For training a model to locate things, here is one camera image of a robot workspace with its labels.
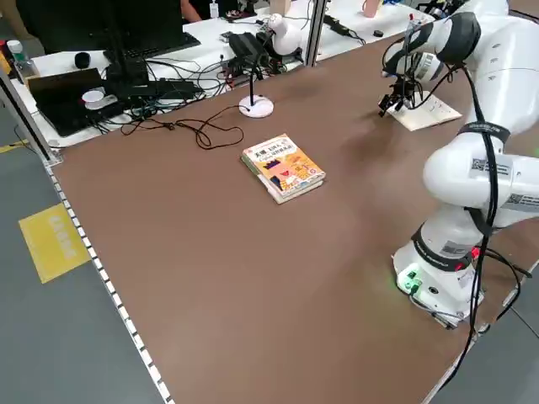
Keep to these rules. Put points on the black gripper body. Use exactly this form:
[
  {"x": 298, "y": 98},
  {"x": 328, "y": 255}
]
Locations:
[{"x": 402, "y": 86}]

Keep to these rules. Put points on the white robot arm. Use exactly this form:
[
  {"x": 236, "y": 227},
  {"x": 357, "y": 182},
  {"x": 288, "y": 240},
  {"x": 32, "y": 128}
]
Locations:
[{"x": 446, "y": 177}]

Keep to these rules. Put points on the black tape roll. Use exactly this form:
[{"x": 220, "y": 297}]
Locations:
[{"x": 377, "y": 33}]

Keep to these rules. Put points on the black power adapter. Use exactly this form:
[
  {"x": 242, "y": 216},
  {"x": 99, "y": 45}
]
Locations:
[
  {"x": 330, "y": 20},
  {"x": 343, "y": 30}
]

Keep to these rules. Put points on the orange cartoon cover book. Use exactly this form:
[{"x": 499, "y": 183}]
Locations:
[{"x": 286, "y": 168}]

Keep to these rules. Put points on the white desk lamp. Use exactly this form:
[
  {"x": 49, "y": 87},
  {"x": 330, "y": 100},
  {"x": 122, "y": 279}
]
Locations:
[{"x": 257, "y": 107}]

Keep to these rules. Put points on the wooden block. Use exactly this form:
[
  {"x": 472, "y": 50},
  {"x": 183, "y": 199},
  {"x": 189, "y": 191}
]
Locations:
[{"x": 280, "y": 6}]

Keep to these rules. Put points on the black finned power supply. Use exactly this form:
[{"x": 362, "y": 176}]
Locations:
[{"x": 248, "y": 48}]

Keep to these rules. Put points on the white pump bottle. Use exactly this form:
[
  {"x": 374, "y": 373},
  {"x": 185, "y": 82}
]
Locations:
[{"x": 215, "y": 9}]

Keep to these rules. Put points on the person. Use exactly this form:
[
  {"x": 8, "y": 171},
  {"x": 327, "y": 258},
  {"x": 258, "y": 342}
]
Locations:
[{"x": 189, "y": 9}]

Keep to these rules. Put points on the black keyboard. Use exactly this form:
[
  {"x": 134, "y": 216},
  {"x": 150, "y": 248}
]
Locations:
[{"x": 168, "y": 44}]

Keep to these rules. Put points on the black stand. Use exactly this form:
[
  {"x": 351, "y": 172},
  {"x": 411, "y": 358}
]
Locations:
[{"x": 126, "y": 78}]

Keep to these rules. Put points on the white round dish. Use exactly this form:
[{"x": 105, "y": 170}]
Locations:
[{"x": 93, "y": 100}]

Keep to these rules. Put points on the black round speaker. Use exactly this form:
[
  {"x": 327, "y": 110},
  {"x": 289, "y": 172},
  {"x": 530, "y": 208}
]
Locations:
[{"x": 82, "y": 60}]

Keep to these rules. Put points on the black monitor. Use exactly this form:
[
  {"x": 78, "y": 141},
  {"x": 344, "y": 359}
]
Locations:
[{"x": 76, "y": 25}]

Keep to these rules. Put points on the black laptop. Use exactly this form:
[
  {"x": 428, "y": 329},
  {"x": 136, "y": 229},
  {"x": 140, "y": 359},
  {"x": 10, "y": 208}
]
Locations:
[{"x": 59, "y": 101}]

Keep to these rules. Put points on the yellow floor sticker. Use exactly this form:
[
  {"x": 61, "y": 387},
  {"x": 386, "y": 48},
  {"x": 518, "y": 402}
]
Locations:
[{"x": 52, "y": 244}]

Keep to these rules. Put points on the clear bottle with white cap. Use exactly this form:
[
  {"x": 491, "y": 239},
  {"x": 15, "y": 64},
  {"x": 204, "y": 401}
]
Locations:
[{"x": 19, "y": 59}]

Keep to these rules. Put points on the aluminium frame post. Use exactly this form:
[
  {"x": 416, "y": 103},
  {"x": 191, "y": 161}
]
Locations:
[{"x": 315, "y": 33}]

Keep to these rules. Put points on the grey table frame post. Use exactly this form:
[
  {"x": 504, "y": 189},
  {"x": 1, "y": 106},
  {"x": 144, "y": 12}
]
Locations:
[{"x": 29, "y": 122}]

